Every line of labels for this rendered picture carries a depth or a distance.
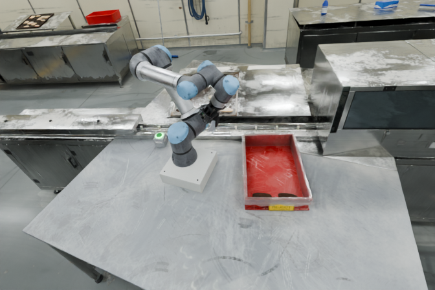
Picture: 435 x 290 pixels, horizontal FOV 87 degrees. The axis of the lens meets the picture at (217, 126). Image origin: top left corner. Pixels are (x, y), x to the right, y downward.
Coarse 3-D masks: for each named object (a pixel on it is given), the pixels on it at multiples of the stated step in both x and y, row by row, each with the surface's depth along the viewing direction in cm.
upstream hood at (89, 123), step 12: (0, 120) 184; (12, 120) 182; (24, 120) 181; (36, 120) 179; (48, 120) 178; (60, 120) 176; (72, 120) 175; (84, 120) 173; (96, 120) 170; (108, 120) 170; (120, 120) 169; (132, 120) 167; (0, 132) 178; (12, 132) 176; (24, 132) 175; (36, 132) 173; (48, 132) 172; (60, 132) 171; (72, 132) 169; (84, 132) 168; (96, 132) 166; (108, 132) 165; (120, 132) 164; (132, 132) 162
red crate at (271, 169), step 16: (256, 160) 140; (272, 160) 139; (288, 160) 138; (256, 176) 131; (272, 176) 130; (288, 176) 129; (256, 192) 123; (272, 192) 122; (288, 192) 121; (256, 208) 115; (304, 208) 112
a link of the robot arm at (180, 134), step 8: (168, 128) 125; (176, 128) 123; (184, 128) 122; (192, 128) 126; (168, 136) 122; (176, 136) 119; (184, 136) 121; (192, 136) 126; (176, 144) 122; (184, 144) 124; (176, 152) 127
